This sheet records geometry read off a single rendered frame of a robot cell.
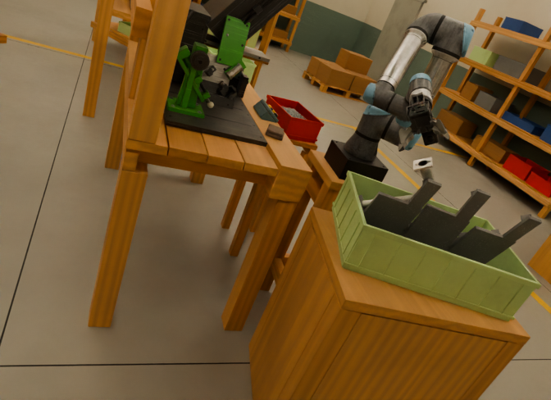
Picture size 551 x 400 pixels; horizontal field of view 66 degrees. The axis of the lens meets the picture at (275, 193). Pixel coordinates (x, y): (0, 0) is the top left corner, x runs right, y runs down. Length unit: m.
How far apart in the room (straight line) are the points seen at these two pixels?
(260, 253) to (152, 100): 0.80
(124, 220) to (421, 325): 1.08
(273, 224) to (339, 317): 0.60
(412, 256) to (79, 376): 1.28
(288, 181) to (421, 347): 0.75
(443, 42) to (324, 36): 10.25
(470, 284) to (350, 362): 0.46
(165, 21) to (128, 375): 1.30
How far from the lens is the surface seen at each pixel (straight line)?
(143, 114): 1.46
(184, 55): 1.76
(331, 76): 8.05
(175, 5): 1.38
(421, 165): 1.37
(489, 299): 1.59
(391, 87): 1.71
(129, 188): 1.58
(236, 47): 2.09
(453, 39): 1.88
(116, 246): 1.73
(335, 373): 1.50
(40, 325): 2.02
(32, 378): 1.87
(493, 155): 7.37
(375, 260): 1.39
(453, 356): 1.60
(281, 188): 1.67
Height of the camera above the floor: 1.49
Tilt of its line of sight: 25 degrees down
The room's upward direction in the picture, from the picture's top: 22 degrees clockwise
